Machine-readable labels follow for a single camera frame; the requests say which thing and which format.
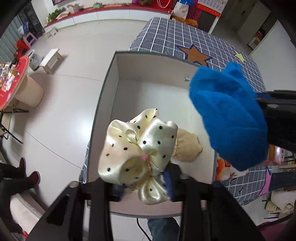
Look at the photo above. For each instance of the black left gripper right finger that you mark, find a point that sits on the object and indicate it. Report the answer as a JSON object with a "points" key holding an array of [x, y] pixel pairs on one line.
{"points": [[209, 211]]}

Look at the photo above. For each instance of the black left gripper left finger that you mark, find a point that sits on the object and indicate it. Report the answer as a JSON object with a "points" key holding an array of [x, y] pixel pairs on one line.
{"points": [[63, 220]]}

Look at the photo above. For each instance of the blue fleece cloth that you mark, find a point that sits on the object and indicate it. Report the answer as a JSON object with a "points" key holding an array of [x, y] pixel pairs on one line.
{"points": [[231, 115]]}

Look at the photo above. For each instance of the cream polka dot scrunchie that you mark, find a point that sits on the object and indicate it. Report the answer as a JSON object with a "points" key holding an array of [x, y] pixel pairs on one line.
{"points": [[136, 153]]}

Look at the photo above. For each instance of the orange cartoon fox package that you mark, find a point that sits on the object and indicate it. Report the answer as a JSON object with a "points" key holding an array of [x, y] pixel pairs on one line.
{"points": [[225, 171]]}

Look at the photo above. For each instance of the seated person in black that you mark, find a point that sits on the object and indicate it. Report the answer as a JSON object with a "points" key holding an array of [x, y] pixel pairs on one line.
{"points": [[14, 181]]}

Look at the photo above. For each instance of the grey white storage box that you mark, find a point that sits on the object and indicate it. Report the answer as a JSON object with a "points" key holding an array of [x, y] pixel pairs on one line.
{"points": [[136, 81]]}

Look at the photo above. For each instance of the grey checkered star rug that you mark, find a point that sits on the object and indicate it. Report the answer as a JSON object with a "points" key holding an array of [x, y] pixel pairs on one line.
{"points": [[167, 37]]}

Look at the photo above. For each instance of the white shopping bag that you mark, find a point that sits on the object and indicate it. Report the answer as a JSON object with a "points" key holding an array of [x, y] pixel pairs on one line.
{"points": [[181, 9]]}

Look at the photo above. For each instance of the round red side table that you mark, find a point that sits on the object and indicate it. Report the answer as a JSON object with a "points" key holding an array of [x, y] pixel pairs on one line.
{"points": [[23, 88]]}

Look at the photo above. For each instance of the red white tv cabinet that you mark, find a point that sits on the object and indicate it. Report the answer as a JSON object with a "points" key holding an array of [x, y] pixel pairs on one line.
{"points": [[132, 12]]}

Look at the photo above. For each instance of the small white wooden stool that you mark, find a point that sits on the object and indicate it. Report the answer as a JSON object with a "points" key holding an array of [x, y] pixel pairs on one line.
{"points": [[50, 58]]}

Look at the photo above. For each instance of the white blue ceramic pot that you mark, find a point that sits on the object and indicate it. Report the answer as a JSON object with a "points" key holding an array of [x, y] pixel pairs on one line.
{"points": [[34, 60]]}

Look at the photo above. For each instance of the pink plastic stool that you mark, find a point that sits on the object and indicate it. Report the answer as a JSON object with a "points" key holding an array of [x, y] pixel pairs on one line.
{"points": [[29, 39]]}

